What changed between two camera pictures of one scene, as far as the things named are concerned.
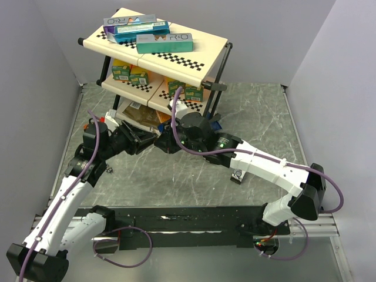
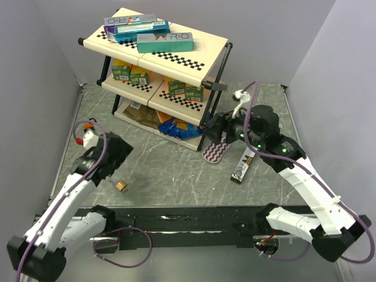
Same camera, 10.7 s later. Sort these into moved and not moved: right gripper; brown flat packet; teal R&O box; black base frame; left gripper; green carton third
Moved: right gripper; left gripper
Not moved: green carton third; teal R&O box; brown flat packet; black base frame
